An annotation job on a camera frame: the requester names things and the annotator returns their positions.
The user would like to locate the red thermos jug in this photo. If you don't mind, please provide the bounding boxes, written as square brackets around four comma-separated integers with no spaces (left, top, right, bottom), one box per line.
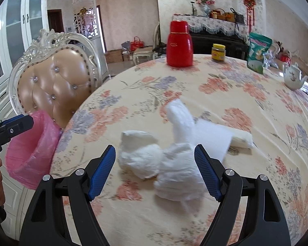
[166,20,194,68]

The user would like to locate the white plastic bag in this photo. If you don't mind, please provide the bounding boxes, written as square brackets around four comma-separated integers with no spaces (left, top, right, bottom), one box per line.
[154,99,205,202]

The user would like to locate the white cabinet wall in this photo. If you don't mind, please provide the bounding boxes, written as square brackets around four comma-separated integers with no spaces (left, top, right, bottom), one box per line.
[0,0,49,122]

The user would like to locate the tufted beige dining chair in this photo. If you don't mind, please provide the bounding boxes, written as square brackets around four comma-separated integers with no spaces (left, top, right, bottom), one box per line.
[8,29,103,128]

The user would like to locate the red chinese knot ornament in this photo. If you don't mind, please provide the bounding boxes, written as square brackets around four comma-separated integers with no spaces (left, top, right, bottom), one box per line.
[243,0,256,33]

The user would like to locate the cream sofa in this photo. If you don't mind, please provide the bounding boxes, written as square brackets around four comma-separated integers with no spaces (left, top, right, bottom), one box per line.
[269,43,308,94]

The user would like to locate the black handbag on piano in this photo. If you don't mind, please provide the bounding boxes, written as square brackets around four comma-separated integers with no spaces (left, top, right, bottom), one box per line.
[230,7,245,25]

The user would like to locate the black piano with lace cover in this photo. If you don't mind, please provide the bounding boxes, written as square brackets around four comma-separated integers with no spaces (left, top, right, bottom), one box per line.
[172,15,249,60]

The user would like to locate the white tissue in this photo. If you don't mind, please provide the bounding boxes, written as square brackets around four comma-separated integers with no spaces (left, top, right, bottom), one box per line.
[117,130,163,179]

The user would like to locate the white side chair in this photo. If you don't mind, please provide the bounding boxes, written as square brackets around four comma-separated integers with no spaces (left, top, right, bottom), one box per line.
[132,22,161,65]

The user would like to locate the flower vase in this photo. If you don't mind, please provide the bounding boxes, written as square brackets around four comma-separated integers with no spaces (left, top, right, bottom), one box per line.
[196,0,216,17]

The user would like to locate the white foam block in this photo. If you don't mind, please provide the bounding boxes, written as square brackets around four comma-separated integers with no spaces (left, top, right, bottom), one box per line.
[194,119,233,163]

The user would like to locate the yellow lid jar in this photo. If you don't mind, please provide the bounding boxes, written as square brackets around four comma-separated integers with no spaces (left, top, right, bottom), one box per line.
[211,43,226,62]

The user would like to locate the white floral teapot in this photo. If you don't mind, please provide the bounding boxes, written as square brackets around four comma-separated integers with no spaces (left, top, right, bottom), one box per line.
[283,62,308,91]

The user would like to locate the floral tablecloth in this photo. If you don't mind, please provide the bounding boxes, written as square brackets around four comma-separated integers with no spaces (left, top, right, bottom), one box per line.
[51,55,308,245]

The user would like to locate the green snack bag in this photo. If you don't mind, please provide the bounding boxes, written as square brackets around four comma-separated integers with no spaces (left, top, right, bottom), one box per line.
[247,32,273,74]

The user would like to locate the red handbag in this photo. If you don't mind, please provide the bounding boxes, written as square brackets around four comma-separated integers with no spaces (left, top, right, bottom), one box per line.
[130,36,144,52]

